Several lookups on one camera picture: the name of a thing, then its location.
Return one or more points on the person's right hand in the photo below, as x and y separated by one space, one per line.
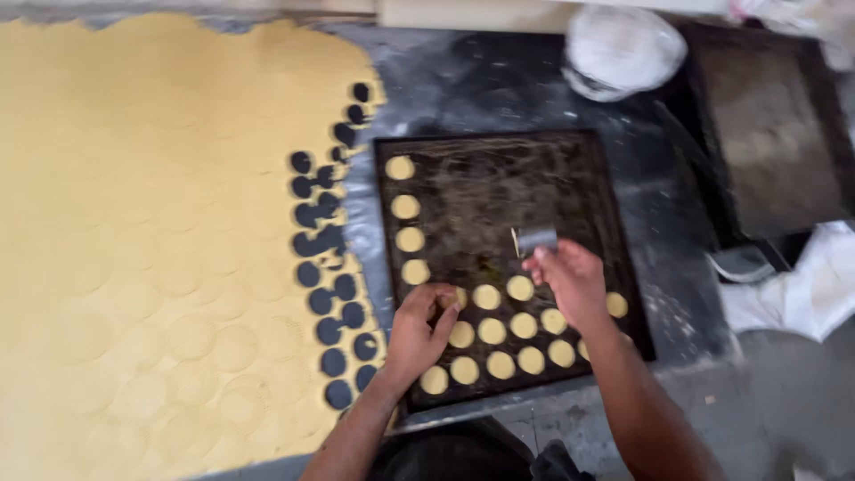
573 284

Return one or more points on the person's left hand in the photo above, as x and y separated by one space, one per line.
414 341

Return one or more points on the person's right fingers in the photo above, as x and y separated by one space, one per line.
544 262

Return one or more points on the round metal dough cutter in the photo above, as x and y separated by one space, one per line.
536 240

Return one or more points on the single yellow dough disc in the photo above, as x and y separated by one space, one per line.
461 298

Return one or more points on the group of yellow dough rounds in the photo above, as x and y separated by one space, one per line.
492 331

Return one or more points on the black baking tray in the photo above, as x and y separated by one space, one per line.
481 194

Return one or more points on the grey metal scraper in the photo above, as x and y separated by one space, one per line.
741 264

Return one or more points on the person's dark clothing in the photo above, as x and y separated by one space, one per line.
454 454

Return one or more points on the white plastic bag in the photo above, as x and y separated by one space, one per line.
621 53

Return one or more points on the beige rolling pin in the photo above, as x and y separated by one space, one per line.
474 15

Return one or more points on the empty dark baking tray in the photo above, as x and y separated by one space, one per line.
768 133

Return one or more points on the white cloth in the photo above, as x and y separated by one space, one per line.
801 287

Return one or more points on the large rolled yellow dough sheet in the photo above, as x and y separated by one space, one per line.
147 247

